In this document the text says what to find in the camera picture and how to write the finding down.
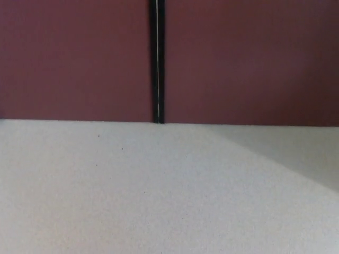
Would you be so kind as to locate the black door edge strip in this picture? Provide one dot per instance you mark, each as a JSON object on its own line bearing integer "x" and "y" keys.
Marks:
{"x": 154, "y": 53}

